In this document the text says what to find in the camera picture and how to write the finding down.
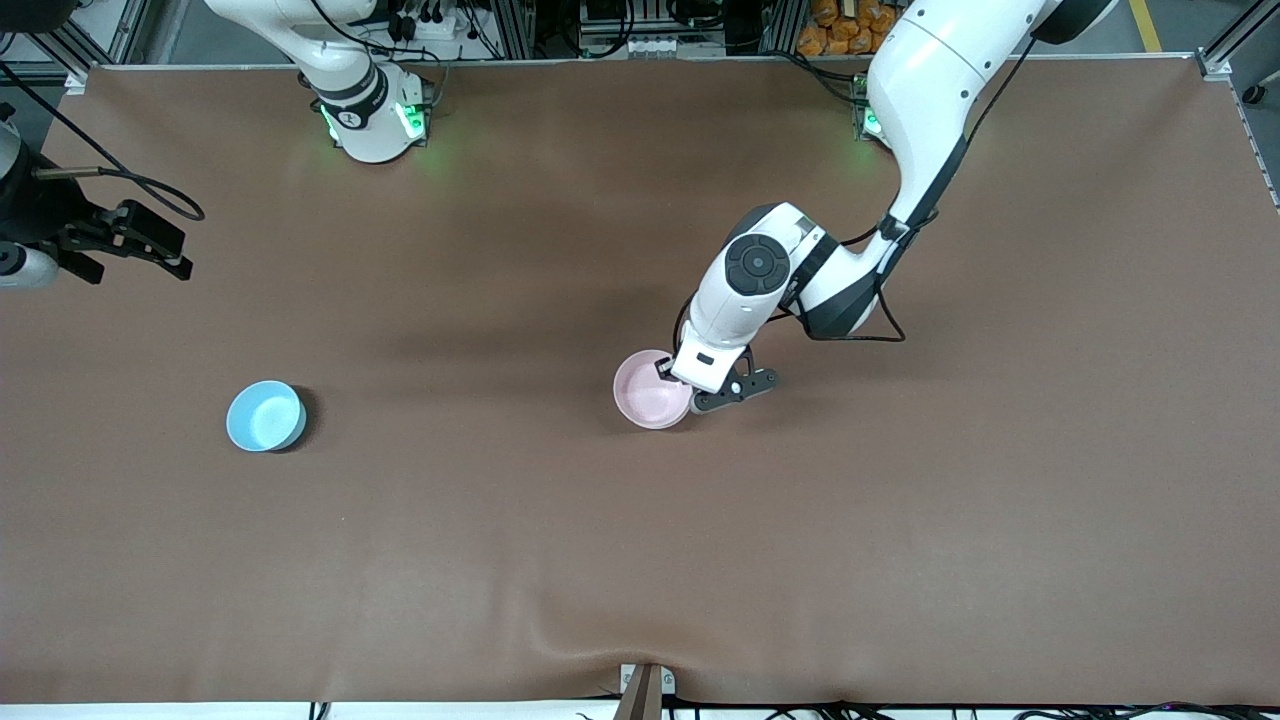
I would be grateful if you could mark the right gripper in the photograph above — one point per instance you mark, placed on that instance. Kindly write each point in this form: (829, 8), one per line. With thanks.
(47, 212)

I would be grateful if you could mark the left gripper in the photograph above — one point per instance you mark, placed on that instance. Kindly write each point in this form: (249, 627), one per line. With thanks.
(664, 373)

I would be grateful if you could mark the pink bowl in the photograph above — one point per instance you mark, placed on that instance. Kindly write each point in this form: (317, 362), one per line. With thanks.
(645, 395)

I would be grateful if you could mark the blue bowl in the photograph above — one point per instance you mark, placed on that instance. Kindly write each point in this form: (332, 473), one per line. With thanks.
(262, 418)

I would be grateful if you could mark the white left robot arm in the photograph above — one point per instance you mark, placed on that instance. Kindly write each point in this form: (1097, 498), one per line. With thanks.
(930, 90)

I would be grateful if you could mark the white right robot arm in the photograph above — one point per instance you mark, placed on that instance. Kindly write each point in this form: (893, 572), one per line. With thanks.
(375, 130)

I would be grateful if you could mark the brown table cover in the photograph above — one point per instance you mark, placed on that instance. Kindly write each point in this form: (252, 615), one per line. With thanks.
(640, 550)

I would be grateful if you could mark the small white power strip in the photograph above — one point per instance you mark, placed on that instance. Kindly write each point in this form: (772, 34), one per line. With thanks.
(650, 46)

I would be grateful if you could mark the black electronics box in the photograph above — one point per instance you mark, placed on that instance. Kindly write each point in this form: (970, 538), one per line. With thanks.
(605, 12)

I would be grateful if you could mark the pile of orange objects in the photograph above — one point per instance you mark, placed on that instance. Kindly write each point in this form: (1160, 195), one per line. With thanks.
(840, 30)

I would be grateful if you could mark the white power strip black plugs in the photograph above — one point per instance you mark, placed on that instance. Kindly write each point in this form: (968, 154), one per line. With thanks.
(440, 28)

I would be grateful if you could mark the black round knob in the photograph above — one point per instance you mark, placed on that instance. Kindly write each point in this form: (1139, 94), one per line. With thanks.
(1251, 95)

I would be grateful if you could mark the aluminium frame rail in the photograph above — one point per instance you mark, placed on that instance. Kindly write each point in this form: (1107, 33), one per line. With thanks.
(1225, 55)
(55, 50)

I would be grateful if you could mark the metal clamp bracket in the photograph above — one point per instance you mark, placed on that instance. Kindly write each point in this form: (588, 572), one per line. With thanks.
(667, 682)

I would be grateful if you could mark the brown camera pole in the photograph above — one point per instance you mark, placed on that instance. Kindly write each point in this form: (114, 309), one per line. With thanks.
(640, 700)

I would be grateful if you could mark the aluminium frame post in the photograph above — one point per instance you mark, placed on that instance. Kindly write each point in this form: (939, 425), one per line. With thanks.
(515, 30)
(778, 25)

